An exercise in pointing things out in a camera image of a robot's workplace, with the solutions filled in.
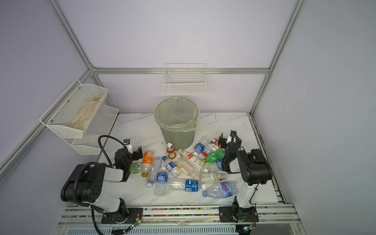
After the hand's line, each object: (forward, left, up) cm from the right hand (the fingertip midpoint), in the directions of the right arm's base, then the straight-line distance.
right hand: (226, 134), depth 95 cm
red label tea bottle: (-11, +36, -1) cm, 38 cm away
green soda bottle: (-12, +7, -5) cm, 15 cm away
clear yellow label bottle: (-19, +26, -7) cm, 33 cm away
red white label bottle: (-16, +23, -4) cm, 28 cm away
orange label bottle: (-17, +51, -6) cm, 54 cm away
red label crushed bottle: (-4, +8, -7) cm, 12 cm away
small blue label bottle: (-20, +35, -5) cm, 41 cm away
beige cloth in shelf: (-4, +81, +21) cm, 84 cm away
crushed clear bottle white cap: (-20, +46, -7) cm, 51 cm away
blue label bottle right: (-19, +9, -6) cm, 22 cm away
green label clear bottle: (-20, +57, -5) cm, 61 cm away
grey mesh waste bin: (0, +29, -6) cm, 29 cm away
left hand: (-6, +62, -6) cm, 62 cm away
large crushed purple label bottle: (-33, +6, -6) cm, 34 cm away
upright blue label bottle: (-31, +41, -8) cm, 52 cm away
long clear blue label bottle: (-30, +29, -4) cm, 42 cm away
